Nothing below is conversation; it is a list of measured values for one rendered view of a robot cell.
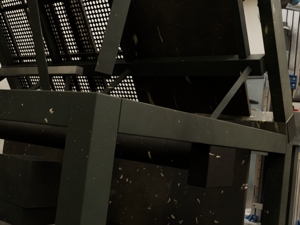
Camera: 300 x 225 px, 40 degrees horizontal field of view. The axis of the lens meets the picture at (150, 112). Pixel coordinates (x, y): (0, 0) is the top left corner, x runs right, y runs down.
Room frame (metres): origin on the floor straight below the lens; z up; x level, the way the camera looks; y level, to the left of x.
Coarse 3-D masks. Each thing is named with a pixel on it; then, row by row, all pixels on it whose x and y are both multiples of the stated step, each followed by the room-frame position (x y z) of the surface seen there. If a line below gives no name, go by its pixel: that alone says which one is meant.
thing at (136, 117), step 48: (0, 96) 1.21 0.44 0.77; (48, 96) 1.07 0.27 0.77; (96, 96) 0.96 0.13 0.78; (48, 144) 2.04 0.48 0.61; (96, 144) 0.98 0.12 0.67; (144, 144) 1.63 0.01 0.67; (192, 144) 1.45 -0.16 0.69; (240, 144) 1.58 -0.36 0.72; (288, 144) 1.99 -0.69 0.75; (0, 192) 2.20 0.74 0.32; (48, 192) 2.16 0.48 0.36; (96, 192) 0.99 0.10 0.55; (144, 192) 2.26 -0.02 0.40; (192, 192) 2.07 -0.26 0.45; (240, 192) 1.91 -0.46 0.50
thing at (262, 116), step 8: (256, 112) 2.11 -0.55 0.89; (264, 112) 2.09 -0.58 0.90; (272, 112) 2.07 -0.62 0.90; (232, 120) 2.12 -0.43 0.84; (240, 120) 2.09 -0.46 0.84; (248, 120) 2.06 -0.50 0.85; (256, 120) 2.03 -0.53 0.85; (264, 120) 2.01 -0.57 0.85; (272, 120) 1.99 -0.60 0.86; (288, 120) 1.96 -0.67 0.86; (256, 128) 2.05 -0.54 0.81; (264, 128) 2.02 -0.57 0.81; (272, 128) 2.00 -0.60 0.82; (280, 128) 1.97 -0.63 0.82; (288, 128) 1.96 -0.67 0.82; (288, 136) 1.97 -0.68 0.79
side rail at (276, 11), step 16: (272, 0) 1.70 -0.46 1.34; (272, 16) 1.72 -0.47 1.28; (272, 32) 1.75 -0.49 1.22; (272, 48) 1.79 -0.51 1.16; (272, 64) 1.83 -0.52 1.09; (272, 80) 1.87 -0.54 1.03; (288, 80) 1.92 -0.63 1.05; (272, 96) 1.91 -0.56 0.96; (288, 96) 1.94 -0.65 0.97; (288, 112) 1.96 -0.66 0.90
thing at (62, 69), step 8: (0, 72) 2.49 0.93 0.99; (8, 72) 2.43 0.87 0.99; (16, 72) 2.38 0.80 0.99; (24, 72) 2.34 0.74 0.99; (32, 72) 2.29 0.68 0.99; (48, 72) 2.20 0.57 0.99; (56, 72) 2.16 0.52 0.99; (64, 72) 2.12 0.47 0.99; (72, 72) 2.08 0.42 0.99; (80, 72) 2.09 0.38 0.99
